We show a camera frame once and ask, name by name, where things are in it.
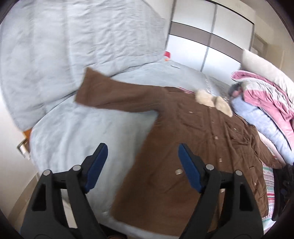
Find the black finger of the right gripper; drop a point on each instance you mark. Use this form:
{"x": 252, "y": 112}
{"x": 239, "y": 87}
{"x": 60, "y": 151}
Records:
{"x": 283, "y": 189}

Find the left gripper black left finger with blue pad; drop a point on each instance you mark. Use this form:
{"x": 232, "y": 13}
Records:
{"x": 59, "y": 207}

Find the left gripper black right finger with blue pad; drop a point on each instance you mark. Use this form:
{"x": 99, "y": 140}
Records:
{"x": 226, "y": 207}

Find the brown coat with fur collar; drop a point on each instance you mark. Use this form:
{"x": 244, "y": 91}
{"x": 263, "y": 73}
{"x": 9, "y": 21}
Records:
{"x": 157, "y": 194}

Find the red green patterned blanket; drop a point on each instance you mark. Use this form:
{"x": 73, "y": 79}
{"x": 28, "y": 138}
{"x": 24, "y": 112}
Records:
{"x": 269, "y": 181}

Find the light blue folded garment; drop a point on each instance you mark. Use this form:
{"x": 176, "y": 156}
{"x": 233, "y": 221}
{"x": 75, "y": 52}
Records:
{"x": 265, "y": 125}

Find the pink and grey jacket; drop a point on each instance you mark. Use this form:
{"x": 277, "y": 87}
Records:
{"x": 268, "y": 96}

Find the dark grey pompom hat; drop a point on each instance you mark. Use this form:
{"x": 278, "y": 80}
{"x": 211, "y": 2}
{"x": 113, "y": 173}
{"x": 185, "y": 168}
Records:
{"x": 235, "y": 90}

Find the beige pillow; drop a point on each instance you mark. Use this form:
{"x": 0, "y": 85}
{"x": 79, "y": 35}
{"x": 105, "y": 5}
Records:
{"x": 256, "y": 64}

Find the white wardrobe with brown band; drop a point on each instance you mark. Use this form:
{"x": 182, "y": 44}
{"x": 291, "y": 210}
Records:
{"x": 204, "y": 33}

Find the grey quilted headboard cushion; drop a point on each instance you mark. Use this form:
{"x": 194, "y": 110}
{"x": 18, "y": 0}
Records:
{"x": 46, "y": 45}

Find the small red object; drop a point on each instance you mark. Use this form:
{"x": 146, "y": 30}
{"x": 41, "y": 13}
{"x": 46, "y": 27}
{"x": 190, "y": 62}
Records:
{"x": 166, "y": 56}

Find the metal wall socket plate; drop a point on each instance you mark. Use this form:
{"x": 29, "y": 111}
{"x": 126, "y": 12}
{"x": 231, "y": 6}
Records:
{"x": 23, "y": 148}

